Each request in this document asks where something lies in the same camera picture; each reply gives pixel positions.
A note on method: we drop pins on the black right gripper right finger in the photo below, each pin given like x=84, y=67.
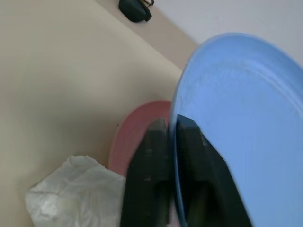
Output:
x=203, y=175

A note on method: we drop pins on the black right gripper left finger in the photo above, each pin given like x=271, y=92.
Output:
x=148, y=175

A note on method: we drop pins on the blue round plate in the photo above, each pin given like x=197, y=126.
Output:
x=248, y=123

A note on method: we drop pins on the pink round plate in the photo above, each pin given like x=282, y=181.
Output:
x=135, y=137

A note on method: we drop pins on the crumpled white tissue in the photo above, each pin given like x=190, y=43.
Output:
x=78, y=194

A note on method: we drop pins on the black sunglasses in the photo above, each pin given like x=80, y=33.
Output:
x=135, y=9

